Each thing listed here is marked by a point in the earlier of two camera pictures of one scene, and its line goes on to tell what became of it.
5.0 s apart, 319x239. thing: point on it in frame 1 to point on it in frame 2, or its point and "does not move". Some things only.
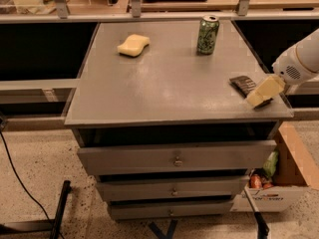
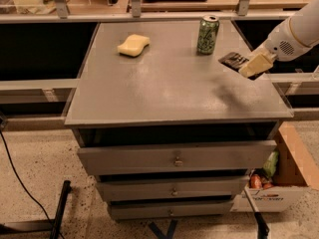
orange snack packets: [256, 182] does not move
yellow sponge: [134, 45] does not move
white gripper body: [288, 67] to [281, 43]
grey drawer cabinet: [161, 127] does not move
